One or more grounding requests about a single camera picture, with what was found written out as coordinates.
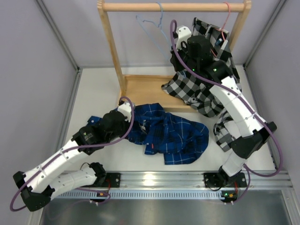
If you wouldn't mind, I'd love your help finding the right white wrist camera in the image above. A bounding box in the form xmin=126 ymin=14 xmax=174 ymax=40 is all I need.
xmin=176 ymin=26 xmax=192 ymax=51

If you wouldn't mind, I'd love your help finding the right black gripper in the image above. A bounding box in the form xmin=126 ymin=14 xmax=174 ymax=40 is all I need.
xmin=170 ymin=42 xmax=198 ymax=75

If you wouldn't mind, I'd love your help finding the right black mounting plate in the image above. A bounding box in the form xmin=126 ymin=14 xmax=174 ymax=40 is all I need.
xmin=203 ymin=172 xmax=223 ymax=191

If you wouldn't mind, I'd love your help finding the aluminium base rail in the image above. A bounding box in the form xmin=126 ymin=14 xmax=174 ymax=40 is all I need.
xmin=119 ymin=171 xmax=293 ymax=190

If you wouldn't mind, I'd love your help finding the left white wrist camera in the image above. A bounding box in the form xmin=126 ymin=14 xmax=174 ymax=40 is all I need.
xmin=117 ymin=102 xmax=135 ymax=122

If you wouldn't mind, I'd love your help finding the aluminium frame post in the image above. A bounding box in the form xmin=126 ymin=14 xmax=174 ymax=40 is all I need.
xmin=34 ymin=0 xmax=80 ymax=72
xmin=243 ymin=0 xmax=288 ymax=70

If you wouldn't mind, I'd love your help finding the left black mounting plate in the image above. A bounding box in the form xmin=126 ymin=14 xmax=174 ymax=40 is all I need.
xmin=102 ymin=172 xmax=121 ymax=188

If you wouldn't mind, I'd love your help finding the light blue wire hanger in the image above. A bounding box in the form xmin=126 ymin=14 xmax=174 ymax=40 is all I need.
xmin=135 ymin=1 xmax=187 ymax=78

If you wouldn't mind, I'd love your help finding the left aluminium frame post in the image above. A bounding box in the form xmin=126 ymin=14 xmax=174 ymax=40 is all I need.
xmin=34 ymin=0 xmax=80 ymax=72

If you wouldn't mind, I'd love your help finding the purple cable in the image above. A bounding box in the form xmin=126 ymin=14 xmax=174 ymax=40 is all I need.
xmin=169 ymin=20 xmax=283 ymax=203
xmin=9 ymin=96 xmax=135 ymax=212

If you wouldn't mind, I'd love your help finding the pink wire hanger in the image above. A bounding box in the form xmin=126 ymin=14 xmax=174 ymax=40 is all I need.
xmin=210 ymin=1 xmax=233 ymax=57

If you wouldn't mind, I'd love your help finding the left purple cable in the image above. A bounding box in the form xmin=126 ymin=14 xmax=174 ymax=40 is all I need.
xmin=9 ymin=96 xmax=135 ymax=212

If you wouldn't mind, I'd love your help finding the right aluminium frame post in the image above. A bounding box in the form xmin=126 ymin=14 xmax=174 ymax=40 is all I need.
xmin=243 ymin=0 xmax=288 ymax=70

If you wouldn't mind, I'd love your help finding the black mounting plate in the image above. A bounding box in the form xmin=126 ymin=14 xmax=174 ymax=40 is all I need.
xmin=203 ymin=172 xmax=223 ymax=191
xmin=102 ymin=172 xmax=121 ymax=188

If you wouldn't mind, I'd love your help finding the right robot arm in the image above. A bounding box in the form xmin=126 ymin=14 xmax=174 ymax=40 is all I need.
xmin=171 ymin=36 xmax=278 ymax=186

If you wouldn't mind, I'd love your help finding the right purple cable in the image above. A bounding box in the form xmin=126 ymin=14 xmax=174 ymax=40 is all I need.
xmin=169 ymin=20 xmax=283 ymax=203

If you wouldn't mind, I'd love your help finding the wooden clothes rack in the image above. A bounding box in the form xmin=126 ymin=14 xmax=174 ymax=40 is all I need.
xmin=97 ymin=0 xmax=252 ymax=113

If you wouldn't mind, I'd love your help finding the black white checkered shirt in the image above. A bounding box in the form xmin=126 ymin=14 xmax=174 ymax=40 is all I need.
xmin=161 ymin=17 xmax=241 ymax=152

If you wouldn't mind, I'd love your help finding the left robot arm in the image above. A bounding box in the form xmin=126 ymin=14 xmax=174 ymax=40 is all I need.
xmin=13 ymin=109 xmax=134 ymax=211

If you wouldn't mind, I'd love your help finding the blue plaid shirt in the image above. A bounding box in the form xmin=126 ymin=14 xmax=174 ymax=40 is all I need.
xmin=90 ymin=103 xmax=209 ymax=165

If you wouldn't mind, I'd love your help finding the perforated cable duct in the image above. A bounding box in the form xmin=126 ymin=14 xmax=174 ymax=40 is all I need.
xmin=57 ymin=190 xmax=235 ymax=200

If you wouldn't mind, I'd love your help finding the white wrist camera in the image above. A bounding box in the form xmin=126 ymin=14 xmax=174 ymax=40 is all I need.
xmin=117 ymin=102 xmax=135 ymax=122
xmin=176 ymin=26 xmax=192 ymax=51

